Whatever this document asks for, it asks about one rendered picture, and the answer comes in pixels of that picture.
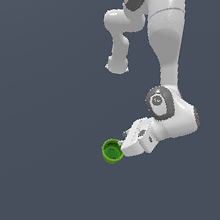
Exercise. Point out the small green cup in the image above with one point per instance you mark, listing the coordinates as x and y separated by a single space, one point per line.
111 152

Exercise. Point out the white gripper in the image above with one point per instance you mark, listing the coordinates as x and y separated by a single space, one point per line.
139 139

